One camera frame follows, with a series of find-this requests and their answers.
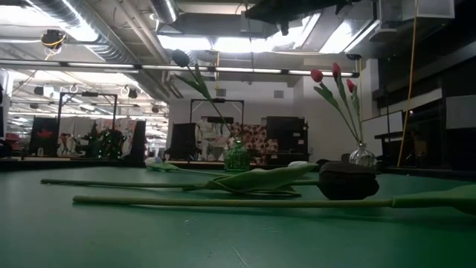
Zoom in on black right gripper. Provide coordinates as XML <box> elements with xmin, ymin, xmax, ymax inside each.
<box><xmin>243</xmin><ymin>0</ymin><xmax>309</xmax><ymax>37</ymax></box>

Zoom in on red artificial tulip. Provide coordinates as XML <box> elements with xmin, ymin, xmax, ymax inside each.
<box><xmin>332</xmin><ymin>62</ymin><xmax>364</xmax><ymax>145</ymax></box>
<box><xmin>310</xmin><ymin>68</ymin><xmax>361</xmax><ymax>146</ymax></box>
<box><xmin>345</xmin><ymin>78</ymin><xmax>364</xmax><ymax>145</ymax></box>

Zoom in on black artificial tulip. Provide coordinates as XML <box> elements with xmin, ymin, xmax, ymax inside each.
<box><xmin>172</xmin><ymin>48</ymin><xmax>239</xmax><ymax>146</ymax></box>
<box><xmin>39</xmin><ymin>161</ymin><xmax>381</xmax><ymax>202</ymax></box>

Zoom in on green glass vase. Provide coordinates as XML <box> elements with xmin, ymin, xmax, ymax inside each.
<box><xmin>224</xmin><ymin>140</ymin><xmax>251</xmax><ymax>172</ymax></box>

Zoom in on clear glass vase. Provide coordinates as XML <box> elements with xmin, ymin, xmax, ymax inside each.
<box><xmin>348</xmin><ymin>143</ymin><xmax>379</xmax><ymax>168</ymax></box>

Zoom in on grey ceiling box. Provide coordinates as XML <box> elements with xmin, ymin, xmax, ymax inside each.
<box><xmin>239</xmin><ymin>10</ymin><xmax>266</xmax><ymax>37</ymax></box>

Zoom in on bright ceiling light panel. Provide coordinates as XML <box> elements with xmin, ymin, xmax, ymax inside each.
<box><xmin>155</xmin><ymin>22</ymin><xmax>373</xmax><ymax>55</ymax></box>

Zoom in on black equipment rack panel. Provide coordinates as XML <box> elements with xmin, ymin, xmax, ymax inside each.
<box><xmin>265</xmin><ymin>115</ymin><xmax>310</xmax><ymax>167</ymax></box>

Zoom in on red floral patterned cloth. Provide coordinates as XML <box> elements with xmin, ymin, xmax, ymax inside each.
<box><xmin>229</xmin><ymin>124</ymin><xmax>279</xmax><ymax>165</ymax></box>

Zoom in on white patterned hanging cloth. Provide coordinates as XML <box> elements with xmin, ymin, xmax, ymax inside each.
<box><xmin>196</xmin><ymin>118</ymin><xmax>232</xmax><ymax>162</ymax></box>

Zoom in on black divider panel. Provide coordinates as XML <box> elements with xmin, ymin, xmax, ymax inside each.
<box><xmin>128</xmin><ymin>119</ymin><xmax>147</xmax><ymax>165</ymax></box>
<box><xmin>168</xmin><ymin>122</ymin><xmax>197</xmax><ymax>162</ymax></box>

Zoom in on wooden top workbench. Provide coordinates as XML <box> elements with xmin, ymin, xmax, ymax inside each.
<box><xmin>20</xmin><ymin>155</ymin><xmax>126</xmax><ymax>163</ymax></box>
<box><xmin>164</xmin><ymin>159</ymin><xmax>231</xmax><ymax>167</ymax></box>

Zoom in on long ceiling light strip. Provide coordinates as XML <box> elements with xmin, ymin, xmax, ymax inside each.
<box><xmin>0</xmin><ymin>59</ymin><xmax>361</xmax><ymax>78</ymax></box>

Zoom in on colourful hanging cloth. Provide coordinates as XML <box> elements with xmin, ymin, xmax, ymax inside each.
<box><xmin>111</xmin><ymin>118</ymin><xmax>138</xmax><ymax>150</ymax></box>

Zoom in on black rig green lights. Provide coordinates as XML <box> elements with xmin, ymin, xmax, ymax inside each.
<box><xmin>87</xmin><ymin>128</ymin><xmax>126</xmax><ymax>159</ymax></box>

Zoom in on green table mat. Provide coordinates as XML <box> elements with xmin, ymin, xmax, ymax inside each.
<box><xmin>0</xmin><ymin>165</ymin><xmax>476</xmax><ymax>268</ymax></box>

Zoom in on black monitor panel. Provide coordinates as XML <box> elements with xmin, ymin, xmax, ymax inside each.
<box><xmin>28</xmin><ymin>116</ymin><xmax>60</xmax><ymax>157</ymax></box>

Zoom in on black gantry frame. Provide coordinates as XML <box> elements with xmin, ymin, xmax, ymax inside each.
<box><xmin>57</xmin><ymin>91</ymin><xmax>119</xmax><ymax>158</ymax></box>
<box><xmin>189</xmin><ymin>97</ymin><xmax>246</xmax><ymax>126</ymax></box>

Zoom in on silver round duct end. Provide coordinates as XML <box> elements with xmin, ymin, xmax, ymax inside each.
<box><xmin>148</xmin><ymin>0</ymin><xmax>181</xmax><ymax>25</ymax></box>

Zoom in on grey rectangular duct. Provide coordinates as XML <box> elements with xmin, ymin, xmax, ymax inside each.
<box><xmin>367</xmin><ymin>0</ymin><xmax>457</xmax><ymax>42</ymax></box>

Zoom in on yellow hanging cord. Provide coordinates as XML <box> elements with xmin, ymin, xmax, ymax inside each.
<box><xmin>396</xmin><ymin>0</ymin><xmax>419</xmax><ymax>168</ymax></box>

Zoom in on silver spiral duct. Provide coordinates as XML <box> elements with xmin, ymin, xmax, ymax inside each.
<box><xmin>22</xmin><ymin>0</ymin><xmax>176</xmax><ymax>101</ymax></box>

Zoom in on grey wall panel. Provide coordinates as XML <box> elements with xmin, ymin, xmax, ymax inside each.
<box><xmin>445</xmin><ymin>95</ymin><xmax>476</xmax><ymax>130</ymax></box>

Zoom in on ceiling cord reel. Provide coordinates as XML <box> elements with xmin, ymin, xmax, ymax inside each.
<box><xmin>39</xmin><ymin>28</ymin><xmax>67</xmax><ymax>60</ymax></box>

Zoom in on black table frame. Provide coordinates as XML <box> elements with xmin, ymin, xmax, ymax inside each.
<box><xmin>0</xmin><ymin>158</ymin><xmax>476</xmax><ymax>182</ymax></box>

